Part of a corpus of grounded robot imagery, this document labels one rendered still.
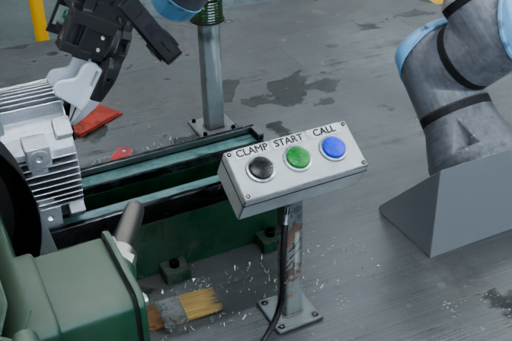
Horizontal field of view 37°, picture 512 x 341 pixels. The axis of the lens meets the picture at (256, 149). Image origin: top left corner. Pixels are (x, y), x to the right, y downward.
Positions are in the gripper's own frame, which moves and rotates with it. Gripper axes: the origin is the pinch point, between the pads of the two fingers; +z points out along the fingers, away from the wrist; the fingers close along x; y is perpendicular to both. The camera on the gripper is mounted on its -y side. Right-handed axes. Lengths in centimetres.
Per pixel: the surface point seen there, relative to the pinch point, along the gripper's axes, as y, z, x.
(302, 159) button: -19.4, -9.2, 20.4
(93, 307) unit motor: 22, -13, 61
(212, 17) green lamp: -30.6, -12.6, -33.0
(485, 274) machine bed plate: -58, -1, 24
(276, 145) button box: -17.3, -9.1, 17.5
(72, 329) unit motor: 23, -12, 62
